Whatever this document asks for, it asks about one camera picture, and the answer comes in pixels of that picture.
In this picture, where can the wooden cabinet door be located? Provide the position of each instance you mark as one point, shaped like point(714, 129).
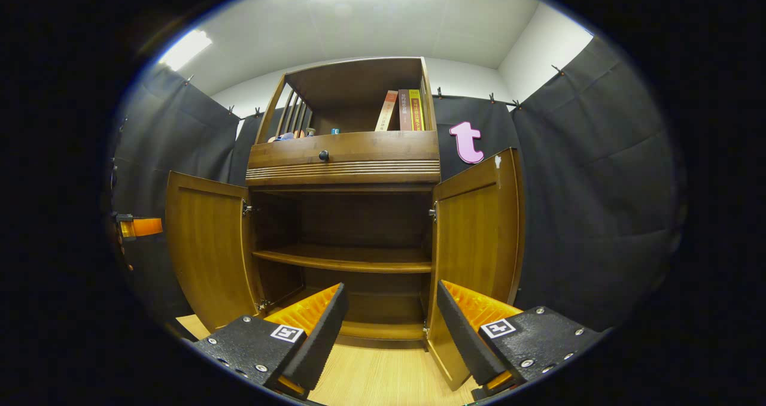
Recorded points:
point(473, 238)
point(206, 250)

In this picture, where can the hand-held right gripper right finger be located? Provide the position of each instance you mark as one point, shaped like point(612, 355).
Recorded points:
point(467, 340)

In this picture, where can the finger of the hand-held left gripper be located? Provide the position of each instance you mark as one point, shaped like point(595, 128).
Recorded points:
point(146, 227)

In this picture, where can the yellow book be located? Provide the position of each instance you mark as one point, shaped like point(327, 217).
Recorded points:
point(417, 111)

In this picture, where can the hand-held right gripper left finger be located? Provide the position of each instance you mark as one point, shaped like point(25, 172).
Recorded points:
point(320, 340)

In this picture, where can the dark red book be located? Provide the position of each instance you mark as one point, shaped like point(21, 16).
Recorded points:
point(404, 111)

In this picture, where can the wooden cabinet drawer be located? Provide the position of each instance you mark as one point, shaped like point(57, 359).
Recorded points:
point(383, 148)

